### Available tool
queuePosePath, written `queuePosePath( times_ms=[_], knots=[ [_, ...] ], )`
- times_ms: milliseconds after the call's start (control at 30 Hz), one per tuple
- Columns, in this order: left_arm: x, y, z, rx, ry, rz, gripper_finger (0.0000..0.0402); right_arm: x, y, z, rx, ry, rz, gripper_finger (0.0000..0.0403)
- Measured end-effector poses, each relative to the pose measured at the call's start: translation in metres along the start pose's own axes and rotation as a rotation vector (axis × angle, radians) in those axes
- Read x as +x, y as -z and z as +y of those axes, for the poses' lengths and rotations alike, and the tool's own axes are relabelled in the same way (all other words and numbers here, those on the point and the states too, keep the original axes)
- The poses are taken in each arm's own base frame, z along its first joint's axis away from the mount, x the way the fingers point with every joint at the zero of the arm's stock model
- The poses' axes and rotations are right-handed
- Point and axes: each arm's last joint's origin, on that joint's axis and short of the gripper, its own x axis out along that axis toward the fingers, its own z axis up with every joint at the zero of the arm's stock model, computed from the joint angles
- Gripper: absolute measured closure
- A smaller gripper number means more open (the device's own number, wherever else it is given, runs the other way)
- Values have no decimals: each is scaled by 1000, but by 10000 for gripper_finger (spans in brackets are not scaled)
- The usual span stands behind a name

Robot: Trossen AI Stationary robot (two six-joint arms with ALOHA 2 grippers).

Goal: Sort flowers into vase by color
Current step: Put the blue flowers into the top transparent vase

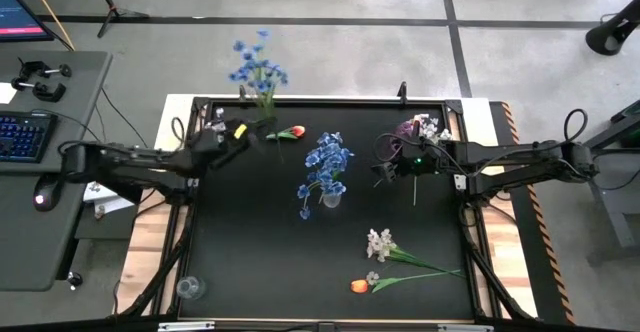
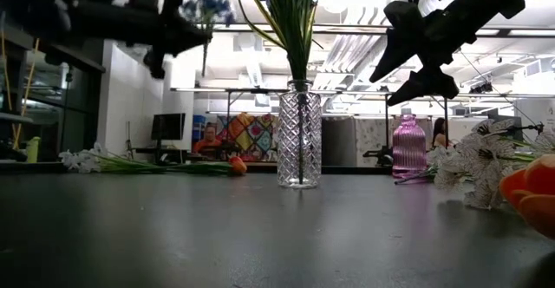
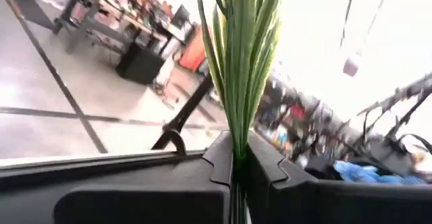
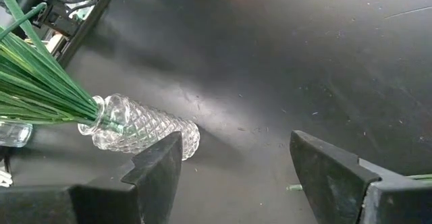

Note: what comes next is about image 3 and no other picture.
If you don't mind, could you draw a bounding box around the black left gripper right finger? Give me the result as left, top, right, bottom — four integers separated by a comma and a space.
247, 131, 432, 224

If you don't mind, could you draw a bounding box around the black cable hook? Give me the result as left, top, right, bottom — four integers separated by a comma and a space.
161, 128, 187, 157

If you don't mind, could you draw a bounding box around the blue artificial flower bunch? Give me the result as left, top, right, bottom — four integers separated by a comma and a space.
333, 159, 428, 186
196, 0, 286, 224

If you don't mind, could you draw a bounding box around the black cabinet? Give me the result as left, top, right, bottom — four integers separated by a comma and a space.
115, 43, 167, 86

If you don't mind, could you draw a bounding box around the orange curtain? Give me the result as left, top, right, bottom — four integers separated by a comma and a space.
178, 24, 207, 73

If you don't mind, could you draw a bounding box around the wooden desk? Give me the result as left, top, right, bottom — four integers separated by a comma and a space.
53, 0, 176, 55

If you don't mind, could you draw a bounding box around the black cone base post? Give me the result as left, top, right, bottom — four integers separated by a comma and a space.
151, 74, 216, 151

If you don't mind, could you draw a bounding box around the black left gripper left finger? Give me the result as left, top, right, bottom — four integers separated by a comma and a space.
53, 131, 234, 224

